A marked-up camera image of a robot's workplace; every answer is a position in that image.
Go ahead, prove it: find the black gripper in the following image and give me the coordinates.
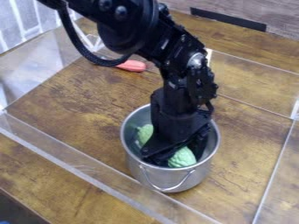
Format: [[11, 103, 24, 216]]
[[142, 88, 213, 167]]

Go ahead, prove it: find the green bumpy toy vegetable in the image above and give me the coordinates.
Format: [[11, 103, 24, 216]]
[[137, 124, 198, 168]]

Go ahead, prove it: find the silver metal pot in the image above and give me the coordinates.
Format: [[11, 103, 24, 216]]
[[121, 104, 221, 193]]

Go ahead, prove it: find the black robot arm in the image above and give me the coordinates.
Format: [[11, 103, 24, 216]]
[[38, 0, 219, 166]]

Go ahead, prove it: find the red handled metal spoon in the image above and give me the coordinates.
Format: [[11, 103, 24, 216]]
[[117, 59, 146, 73]]

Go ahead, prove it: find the clear acrylic enclosure panel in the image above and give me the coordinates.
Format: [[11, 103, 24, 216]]
[[0, 112, 218, 224]]

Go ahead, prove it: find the black strip on wall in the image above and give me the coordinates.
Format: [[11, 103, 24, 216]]
[[191, 7, 267, 32]]

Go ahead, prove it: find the black cable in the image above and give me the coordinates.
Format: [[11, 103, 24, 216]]
[[56, 5, 134, 68]]

